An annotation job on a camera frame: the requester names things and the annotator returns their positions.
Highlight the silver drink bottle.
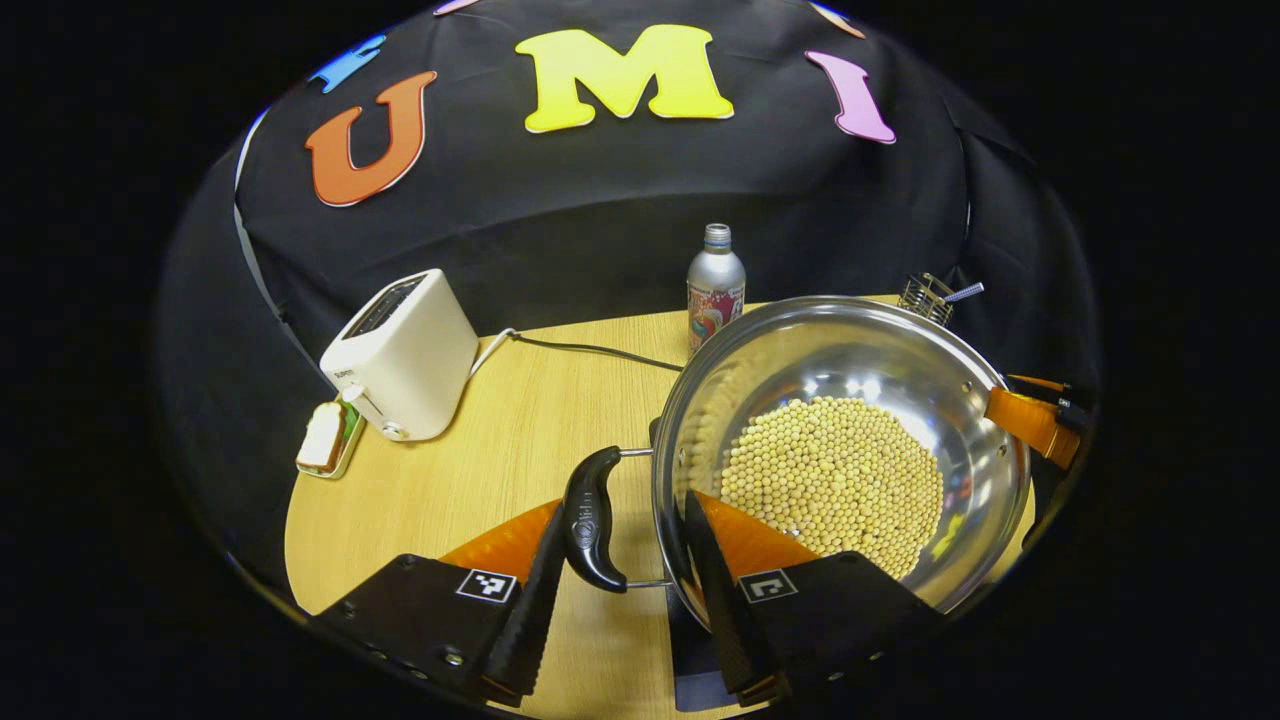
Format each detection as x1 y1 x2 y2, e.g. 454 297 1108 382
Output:
685 222 748 362

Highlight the white toaster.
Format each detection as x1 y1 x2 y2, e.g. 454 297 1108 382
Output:
319 267 482 444

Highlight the sandwich on small plate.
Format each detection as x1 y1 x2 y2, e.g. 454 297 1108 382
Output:
295 399 368 480

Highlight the wire utensil holder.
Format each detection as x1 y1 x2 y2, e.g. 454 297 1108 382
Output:
897 271 987 328

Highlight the stainless steel pot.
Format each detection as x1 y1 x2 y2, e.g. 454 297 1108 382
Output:
562 294 1034 633

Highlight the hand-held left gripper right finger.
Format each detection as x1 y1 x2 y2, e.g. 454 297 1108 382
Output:
683 488 948 708

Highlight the black power cable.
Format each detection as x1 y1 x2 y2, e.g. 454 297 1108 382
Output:
510 333 687 373

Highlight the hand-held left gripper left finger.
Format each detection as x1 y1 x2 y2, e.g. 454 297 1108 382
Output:
308 498 569 708

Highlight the black induction cooktop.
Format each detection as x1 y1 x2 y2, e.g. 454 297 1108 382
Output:
664 585 747 714

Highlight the white toaster cable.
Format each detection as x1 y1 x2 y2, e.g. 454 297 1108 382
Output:
468 327 517 379

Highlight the pile of yellow soybeans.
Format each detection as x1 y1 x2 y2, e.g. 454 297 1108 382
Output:
718 395 946 581

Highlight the black backdrop cloth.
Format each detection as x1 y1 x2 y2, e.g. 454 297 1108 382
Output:
155 0 1101 601

